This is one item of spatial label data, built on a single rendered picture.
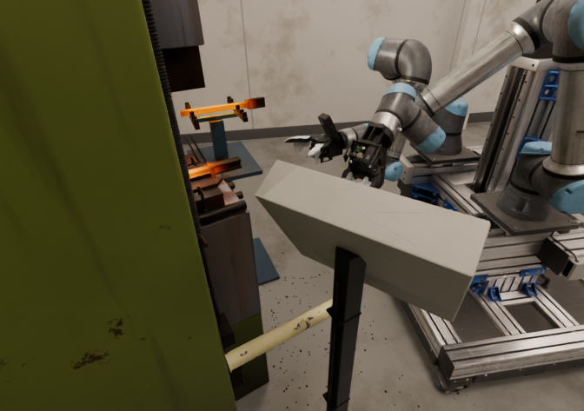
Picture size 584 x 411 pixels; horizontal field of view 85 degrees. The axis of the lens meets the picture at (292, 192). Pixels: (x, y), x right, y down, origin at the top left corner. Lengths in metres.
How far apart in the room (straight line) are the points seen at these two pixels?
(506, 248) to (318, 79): 2.91
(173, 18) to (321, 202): 0.46
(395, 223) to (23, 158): 0.46
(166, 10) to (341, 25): 3.13
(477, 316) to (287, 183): 1.34
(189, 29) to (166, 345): 0.61
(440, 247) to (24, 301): 0.56
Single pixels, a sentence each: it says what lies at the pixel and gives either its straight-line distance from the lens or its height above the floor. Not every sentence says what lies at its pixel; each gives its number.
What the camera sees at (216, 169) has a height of 1.00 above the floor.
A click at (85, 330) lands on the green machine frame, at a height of 1.00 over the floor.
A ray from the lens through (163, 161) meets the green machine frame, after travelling 0.49.
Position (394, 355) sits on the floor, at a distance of 1.75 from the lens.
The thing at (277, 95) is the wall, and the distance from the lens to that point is 3.76.
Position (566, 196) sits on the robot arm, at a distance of 1.08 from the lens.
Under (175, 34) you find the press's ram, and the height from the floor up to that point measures 1.39.
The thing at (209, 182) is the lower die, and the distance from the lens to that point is 0.97.
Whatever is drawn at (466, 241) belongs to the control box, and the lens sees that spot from 0.46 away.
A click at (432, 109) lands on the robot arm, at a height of 1.17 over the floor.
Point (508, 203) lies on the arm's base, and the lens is 1.26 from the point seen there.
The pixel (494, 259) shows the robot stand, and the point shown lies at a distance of 1.33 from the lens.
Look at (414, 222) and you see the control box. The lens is 0.46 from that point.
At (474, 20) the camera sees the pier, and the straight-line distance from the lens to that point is 4.14.
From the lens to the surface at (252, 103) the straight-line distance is 1.61.
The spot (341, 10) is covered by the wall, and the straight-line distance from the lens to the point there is 3.76.
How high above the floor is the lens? 1.45
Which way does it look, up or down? 32 degrees down
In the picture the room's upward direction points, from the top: 2 degrees counter-clockwise
